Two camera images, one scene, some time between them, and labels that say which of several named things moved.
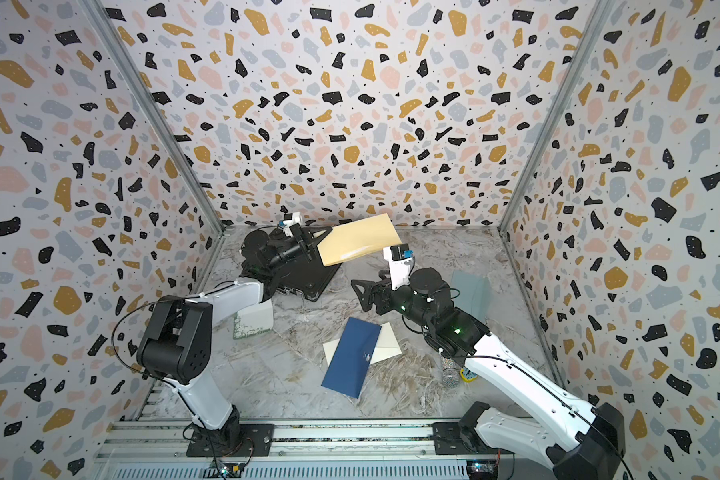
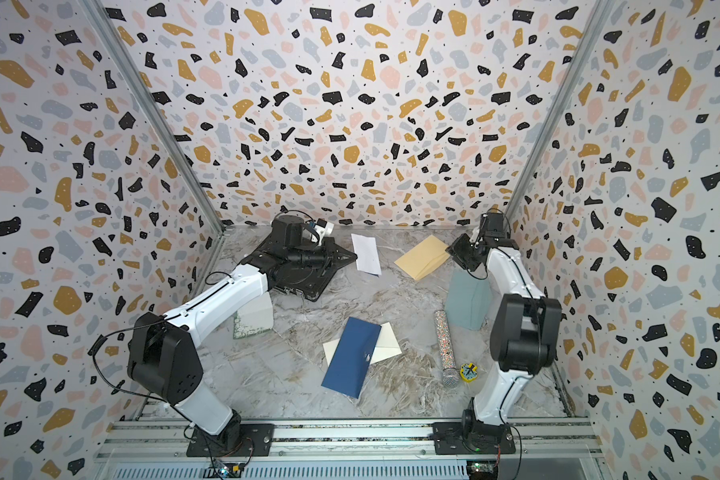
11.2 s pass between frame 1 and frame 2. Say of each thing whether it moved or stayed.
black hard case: stayed
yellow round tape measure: stayed
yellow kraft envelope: moved
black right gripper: moved
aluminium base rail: stayed
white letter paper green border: stayed
